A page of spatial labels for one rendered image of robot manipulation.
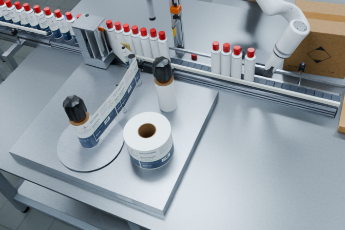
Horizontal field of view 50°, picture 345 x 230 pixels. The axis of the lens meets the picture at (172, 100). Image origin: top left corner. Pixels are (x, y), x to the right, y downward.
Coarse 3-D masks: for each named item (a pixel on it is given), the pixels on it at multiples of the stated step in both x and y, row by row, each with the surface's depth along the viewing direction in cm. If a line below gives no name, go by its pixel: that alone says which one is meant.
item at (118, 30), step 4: (116, 24) 193; (120, 24) 194; (116, 28) 194; (120, 28) 195; (116, 32) 196; (120, 32) 195; (116, 36) 199; (120, 36) 197; (120, 40) 199; (124, 40) 200
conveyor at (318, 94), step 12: (180, 60) 200; (192, 72) 193; (240, 84) 184; (264, 84) 183; (276, 84) 182; (288, 84) 181; (288, 96) 176; (324, 96) 174; (336, 96) 173; (336, 108) 169
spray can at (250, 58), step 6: (252, 48) 170; (246, 54) 174; (252, 54) 170; (246, 60) 173; (252, 60) 172; (246, 66) 176; (252, 66) 175; (246, 72) 178; (252, 72) 178; (246, 78) 181; (252, 78) 181
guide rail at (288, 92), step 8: (136, 56) 201; (176, 64) 193; (200, 72) 189; (208, 72) 187; (232, 80) 183; (240, 80) 181; (264, 88) 178; (272, 88) 176; (296, 96) 173; (304, 96) 171; (312, 96) 170; (336, 104) 167
